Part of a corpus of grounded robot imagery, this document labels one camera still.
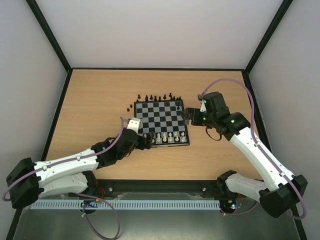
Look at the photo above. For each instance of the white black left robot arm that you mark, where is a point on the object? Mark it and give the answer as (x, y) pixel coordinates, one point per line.
(100, 155)

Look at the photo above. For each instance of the black front frame rail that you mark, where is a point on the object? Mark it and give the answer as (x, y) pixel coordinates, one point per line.
(160, 186)

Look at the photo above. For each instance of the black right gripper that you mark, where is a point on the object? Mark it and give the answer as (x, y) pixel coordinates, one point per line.
(190, 116)

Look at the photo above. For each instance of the black chess piece row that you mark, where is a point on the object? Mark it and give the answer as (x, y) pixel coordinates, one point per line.
(158, 98)

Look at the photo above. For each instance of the white slotted cable duct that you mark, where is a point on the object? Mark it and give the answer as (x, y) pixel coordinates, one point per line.
(78, 204)

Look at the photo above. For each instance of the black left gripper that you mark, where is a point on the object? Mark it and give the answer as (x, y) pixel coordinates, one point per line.
(142, 145)

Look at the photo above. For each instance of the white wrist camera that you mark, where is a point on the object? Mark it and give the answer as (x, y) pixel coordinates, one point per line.
(203, 108)
(134, 124)

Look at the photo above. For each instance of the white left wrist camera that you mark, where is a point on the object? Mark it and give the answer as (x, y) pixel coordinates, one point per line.
(134, 124)

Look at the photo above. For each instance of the black frame post left rear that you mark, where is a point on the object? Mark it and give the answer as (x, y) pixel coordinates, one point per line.
(38, 14)

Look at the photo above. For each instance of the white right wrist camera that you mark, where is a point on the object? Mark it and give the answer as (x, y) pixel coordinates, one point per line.
(203, 108)

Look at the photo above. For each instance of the black frame post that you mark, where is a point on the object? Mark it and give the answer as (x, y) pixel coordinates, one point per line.
(38, 14)
(276, 20)

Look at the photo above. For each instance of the black white chessboard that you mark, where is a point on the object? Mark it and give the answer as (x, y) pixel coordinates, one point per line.
(162, 117)

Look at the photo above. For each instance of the black frame post right rear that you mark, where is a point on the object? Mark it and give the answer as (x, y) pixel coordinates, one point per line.
(276, 20)

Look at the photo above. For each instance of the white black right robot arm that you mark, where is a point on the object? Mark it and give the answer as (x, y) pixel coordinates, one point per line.
(279, 190)

